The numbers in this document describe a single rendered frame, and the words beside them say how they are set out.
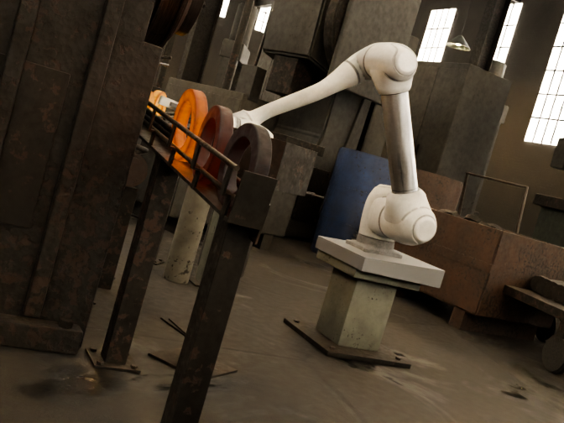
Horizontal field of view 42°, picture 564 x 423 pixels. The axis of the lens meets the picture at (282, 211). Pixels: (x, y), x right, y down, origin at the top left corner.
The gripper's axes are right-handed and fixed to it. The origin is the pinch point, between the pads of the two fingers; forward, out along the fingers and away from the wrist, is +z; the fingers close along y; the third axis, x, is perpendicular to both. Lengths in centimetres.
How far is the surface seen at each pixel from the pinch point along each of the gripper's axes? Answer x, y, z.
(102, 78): -3, -51, 34
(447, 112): 107, 327, -356
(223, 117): -3, -95, 15
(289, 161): -6, -64, -20
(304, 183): -10, -57, -30
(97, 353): -75, -53, 10
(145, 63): 5, -48, 24
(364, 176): 16, 237, -237
